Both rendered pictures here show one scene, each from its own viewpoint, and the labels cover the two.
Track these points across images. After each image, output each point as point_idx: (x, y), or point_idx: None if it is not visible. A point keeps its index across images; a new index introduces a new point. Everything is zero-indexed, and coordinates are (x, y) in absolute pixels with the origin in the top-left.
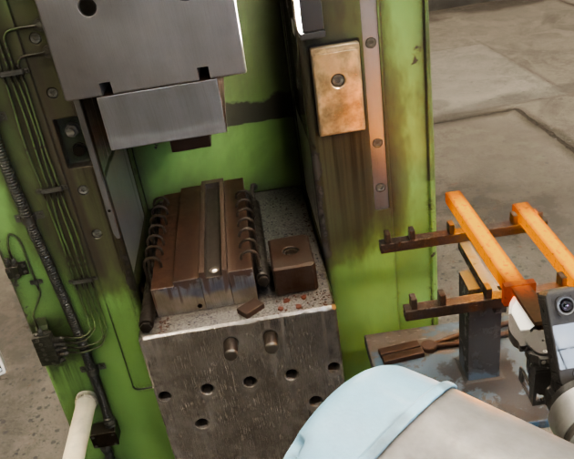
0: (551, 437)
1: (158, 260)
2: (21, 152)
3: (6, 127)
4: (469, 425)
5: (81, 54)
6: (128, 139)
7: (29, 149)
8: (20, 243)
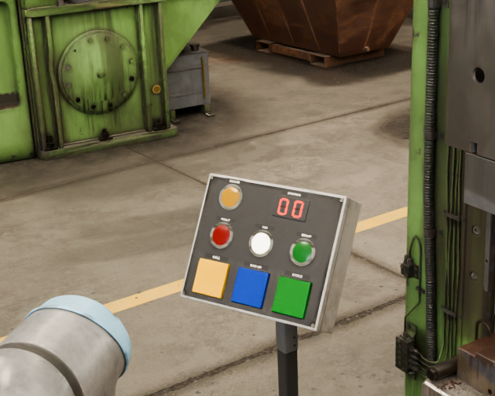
0: (67, 342)
1: (488, 328)
2: (444, 172)
3: (441, 145)
4: (59, 320)
5: (465, 111)
6: (477, 199)
7: (449, 173)
8: (419, 248)
